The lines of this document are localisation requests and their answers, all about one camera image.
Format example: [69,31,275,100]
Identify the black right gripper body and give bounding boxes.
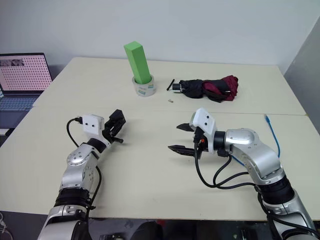
[191,126,209,160]

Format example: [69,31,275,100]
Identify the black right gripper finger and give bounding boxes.
[175,122,195,133]
[167,144,196,157]

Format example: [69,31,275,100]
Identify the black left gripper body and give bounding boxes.
[102,119,121,145]

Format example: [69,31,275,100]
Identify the folded black maroon umbrella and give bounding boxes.
[166,75,239,103]

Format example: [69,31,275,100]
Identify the clear packing tape roll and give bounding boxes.
[131,74,157,97]

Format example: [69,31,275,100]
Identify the green rectangular block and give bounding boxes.
[123,41,153,84]

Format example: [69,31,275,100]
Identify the open laptop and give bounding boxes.
[0,52,54,130]

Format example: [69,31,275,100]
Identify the grey panel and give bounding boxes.
[283,13,320,118]

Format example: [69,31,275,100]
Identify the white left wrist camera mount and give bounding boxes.
[82,114,111,149]

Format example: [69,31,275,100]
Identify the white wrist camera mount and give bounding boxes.
[82,114,111,149]
[189,107,217,154]

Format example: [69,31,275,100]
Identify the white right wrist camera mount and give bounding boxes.
[189,107,217,154]

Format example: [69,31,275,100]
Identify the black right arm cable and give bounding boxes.
[193,128,259,190]

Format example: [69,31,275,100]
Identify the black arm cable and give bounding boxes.
[193,128,259,190]
[66,116,85,149]

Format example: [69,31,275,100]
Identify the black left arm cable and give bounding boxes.
[66,116,85,149]

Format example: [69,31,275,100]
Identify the blue Ethernet cable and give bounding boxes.
[231,113,282,166]

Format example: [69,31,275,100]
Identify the white cable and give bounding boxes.
[0,211,13,240]

